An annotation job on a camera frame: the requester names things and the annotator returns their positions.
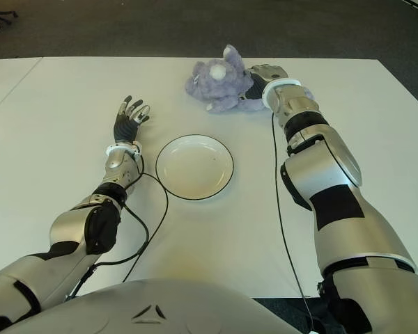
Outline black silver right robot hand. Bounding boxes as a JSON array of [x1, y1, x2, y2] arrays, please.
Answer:
[[243, 63, 289, 102]]

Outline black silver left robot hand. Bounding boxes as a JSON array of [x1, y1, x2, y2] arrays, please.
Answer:
[[111, 95, 151, 144]]

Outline purple plush doll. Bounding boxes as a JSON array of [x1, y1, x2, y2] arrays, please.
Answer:
[[184, 44, 316, 114]]

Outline white plate with black rim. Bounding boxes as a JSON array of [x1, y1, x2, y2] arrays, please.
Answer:
[[155, 134, 235, 201]]

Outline black office chair base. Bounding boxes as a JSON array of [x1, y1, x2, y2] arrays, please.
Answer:
[[0, 6, 18, 25]]

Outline silver robot torso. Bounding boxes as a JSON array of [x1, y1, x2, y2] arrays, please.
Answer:
[[0, 278, 300, 334]]

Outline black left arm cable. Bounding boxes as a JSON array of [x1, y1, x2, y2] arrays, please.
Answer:
[[65, 172, 170, 302]]

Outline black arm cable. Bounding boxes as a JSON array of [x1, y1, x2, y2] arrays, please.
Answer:
[[65, 172, 170, 302], [270, 111, 316, 334]]

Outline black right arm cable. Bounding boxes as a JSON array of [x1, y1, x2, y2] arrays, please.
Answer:
[[270, 111, 316, 334]]

